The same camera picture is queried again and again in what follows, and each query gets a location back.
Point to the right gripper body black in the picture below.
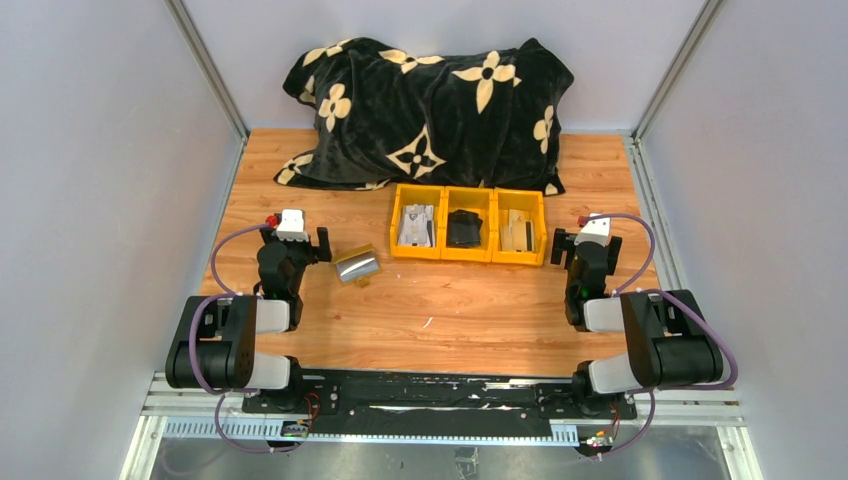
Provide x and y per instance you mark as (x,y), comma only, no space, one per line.
(584,250)

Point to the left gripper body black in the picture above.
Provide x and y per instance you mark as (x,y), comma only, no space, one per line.
(303,248)

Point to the yellow leather card holder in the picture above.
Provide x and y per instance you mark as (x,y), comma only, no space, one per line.
(357,266)

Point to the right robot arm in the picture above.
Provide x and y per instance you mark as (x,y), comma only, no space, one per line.
(667,342)

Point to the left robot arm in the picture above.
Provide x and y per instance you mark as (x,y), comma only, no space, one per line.
(214,346)

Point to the black cards stack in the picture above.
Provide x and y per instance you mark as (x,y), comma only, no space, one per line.
(464,229)

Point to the grey white cards stack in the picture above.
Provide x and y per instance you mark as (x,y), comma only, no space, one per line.
(417,228)

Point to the right yellow plastic bin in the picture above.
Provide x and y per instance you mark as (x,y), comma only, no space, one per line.
(532,201)

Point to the yellow plastic bin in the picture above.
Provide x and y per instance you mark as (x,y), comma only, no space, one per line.
(407,194)
(478,200)
(532,201)

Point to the middle yellow plastic bin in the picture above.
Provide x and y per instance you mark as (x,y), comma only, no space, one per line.
(478,200)

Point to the left yellow plastic bin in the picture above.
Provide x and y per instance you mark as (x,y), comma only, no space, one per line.
(407,194)

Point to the black floral plush blanket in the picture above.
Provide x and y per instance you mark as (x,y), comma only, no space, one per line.
(385,116)

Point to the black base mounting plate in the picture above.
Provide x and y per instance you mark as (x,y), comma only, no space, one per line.
(430,404)

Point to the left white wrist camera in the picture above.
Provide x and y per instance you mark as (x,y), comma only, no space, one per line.
(291,226)

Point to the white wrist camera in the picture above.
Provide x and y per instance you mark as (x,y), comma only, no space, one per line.
(594,228)
(291,226)

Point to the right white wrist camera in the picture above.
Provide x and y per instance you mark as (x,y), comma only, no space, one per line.
(594,228)

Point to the aluminium frame rail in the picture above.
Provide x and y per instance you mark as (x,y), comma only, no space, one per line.
(192,413)

